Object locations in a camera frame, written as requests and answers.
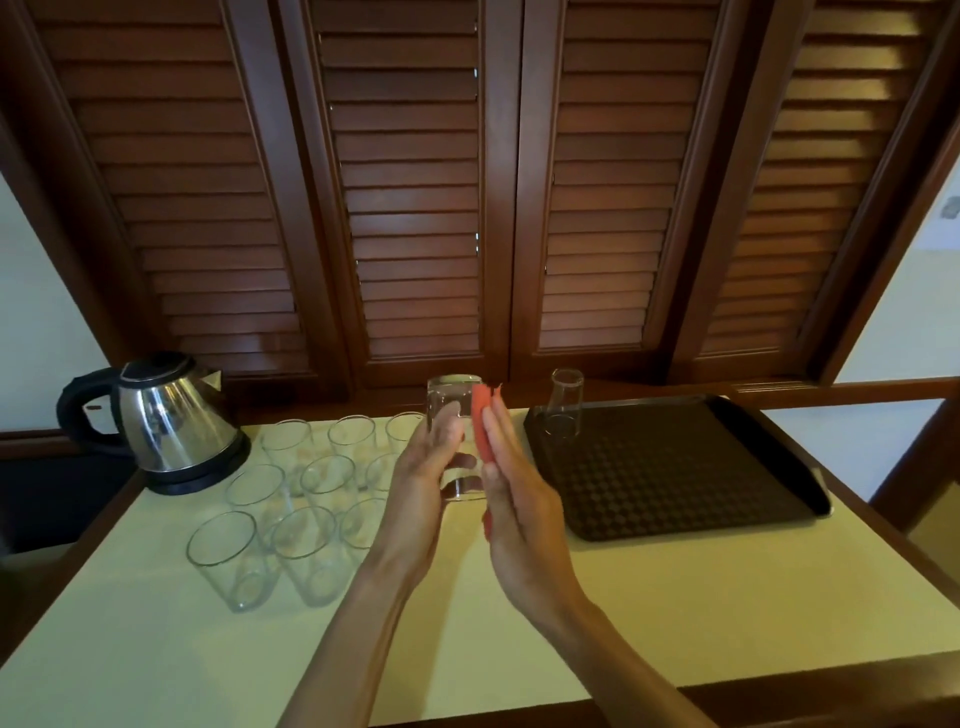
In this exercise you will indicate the person's right hand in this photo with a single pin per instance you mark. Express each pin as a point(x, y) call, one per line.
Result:
point(529, 540)

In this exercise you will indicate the group of clear glasses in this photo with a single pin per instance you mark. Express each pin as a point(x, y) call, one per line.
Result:
point(300, 547)

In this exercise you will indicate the dark brown textured tray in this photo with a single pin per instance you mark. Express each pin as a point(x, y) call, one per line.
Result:
point(675, 472)

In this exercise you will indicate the brown wooden door frame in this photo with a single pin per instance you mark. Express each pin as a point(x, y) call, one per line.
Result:
point(915, 472)

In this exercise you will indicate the brown wooden wall rail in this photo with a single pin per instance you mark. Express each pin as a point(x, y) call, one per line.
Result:
point(847, 391)

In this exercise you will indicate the red cloth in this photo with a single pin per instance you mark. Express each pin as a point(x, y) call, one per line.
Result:
point(480, 420)

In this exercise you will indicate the white paper notice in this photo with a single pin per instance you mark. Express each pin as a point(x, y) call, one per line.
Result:
point(941, 221)

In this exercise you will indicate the steel electric kettle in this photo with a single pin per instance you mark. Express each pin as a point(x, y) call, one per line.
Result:
point(172, 420)
point(206, 476)

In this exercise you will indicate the person's left hand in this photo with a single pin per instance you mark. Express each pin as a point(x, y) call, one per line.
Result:
point(412, 510)

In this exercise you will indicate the brown louvered wooden shutter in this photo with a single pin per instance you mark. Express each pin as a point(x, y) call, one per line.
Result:
point(615, 187)
point(187, 187)
point(412, 187)
point(810, 187)

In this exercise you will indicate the person's left forearm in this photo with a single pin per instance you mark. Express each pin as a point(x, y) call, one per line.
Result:
point(345, 652)

